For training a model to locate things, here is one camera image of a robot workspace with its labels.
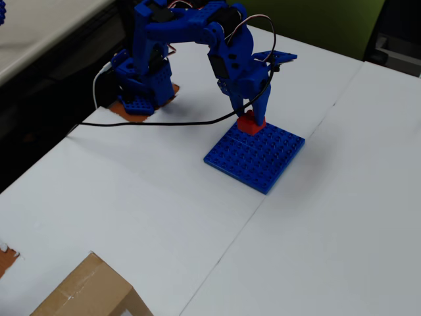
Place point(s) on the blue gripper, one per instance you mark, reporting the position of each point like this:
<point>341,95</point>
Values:
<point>250,86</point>

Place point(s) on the red 2x2 toy block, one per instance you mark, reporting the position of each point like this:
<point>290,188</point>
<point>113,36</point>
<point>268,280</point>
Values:
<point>250,126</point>

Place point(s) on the blue 3D-printed robot arm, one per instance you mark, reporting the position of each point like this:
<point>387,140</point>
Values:
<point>184,28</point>

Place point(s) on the blue 8x8 studded baseplate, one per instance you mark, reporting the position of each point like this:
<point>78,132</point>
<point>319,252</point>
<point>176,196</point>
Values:
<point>256,158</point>

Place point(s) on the grey office furniture base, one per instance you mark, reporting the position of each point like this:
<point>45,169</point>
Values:
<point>401,56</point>

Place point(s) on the white side table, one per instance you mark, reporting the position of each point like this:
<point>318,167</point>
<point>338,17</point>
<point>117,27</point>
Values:
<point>39,29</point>

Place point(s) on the brown cardboard box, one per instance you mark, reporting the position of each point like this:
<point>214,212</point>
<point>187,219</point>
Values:
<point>85,289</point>

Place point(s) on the blue beaded object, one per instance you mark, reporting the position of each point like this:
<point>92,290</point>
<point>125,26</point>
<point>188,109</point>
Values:
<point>2,13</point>

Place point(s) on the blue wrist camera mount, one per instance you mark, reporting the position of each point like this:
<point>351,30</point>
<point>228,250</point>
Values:
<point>279,56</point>

